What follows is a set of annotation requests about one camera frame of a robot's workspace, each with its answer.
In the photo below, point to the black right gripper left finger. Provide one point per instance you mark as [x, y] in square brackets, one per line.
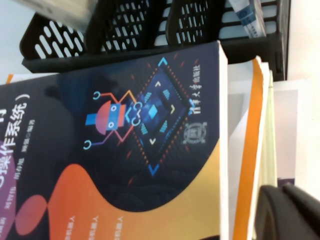
[282, 220]

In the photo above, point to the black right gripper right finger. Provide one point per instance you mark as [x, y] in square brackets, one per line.
[305, 200]

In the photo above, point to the white book with purple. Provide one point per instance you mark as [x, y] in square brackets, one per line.
[290, 125]

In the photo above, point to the navy robot cover book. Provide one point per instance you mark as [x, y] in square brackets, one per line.
[125, 125]

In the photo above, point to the white-spine dark blue book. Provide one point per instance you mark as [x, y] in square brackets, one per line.
[250, 22]

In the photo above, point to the black plastic book stand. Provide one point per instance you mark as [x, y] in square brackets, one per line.
[140, 53]

